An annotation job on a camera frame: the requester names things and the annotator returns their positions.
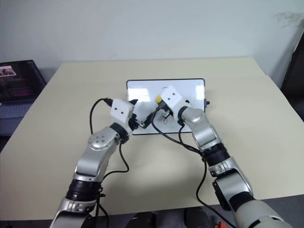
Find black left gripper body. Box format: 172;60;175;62
128;113;145;131

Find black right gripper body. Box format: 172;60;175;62
159;105;174;119

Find black-framed whiteboard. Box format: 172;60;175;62
125;78;206;136

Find dark rounded shape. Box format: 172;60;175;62
183;206;215;228
129;211;158;228

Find black chair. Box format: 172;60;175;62
280;28;304;96

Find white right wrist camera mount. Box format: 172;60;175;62
161;85;190;115

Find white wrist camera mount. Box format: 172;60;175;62
161;85;190;115
110;99;135;124

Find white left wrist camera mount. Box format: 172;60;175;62
110;99;135;124

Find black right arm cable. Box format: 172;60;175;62
152;108;238;228

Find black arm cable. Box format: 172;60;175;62
152;108;238;228
89;97;130;220

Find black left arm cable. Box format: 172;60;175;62
89;97;130;220

